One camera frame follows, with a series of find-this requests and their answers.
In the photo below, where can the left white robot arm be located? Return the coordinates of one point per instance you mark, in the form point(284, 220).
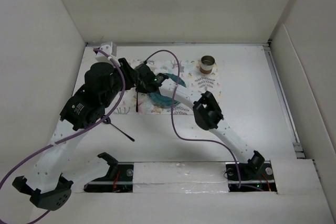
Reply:
point(48, 184)

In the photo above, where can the white and brown cup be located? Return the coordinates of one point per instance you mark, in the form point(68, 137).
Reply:
point(206, 64)

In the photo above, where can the teal scalloped plate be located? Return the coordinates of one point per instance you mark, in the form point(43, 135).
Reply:
point(161, 100)

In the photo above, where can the patterned cloth placemat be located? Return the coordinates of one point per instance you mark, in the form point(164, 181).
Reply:
point(189, 72)

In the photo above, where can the black spoon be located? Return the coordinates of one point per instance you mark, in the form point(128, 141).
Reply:
point(107, 121)

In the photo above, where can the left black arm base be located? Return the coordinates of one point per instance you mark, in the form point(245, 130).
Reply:
point(118, 179)

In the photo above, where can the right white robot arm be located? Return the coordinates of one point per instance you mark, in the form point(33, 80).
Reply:
point(207, 114)

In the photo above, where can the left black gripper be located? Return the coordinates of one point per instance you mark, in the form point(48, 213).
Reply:
point(130, 75)

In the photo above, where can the black fork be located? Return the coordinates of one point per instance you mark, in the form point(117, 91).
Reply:
point(137, 102)

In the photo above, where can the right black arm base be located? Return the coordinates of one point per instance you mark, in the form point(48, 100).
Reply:
point(262, 181)

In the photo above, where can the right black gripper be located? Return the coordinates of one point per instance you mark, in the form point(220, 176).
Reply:
point(139, 88)

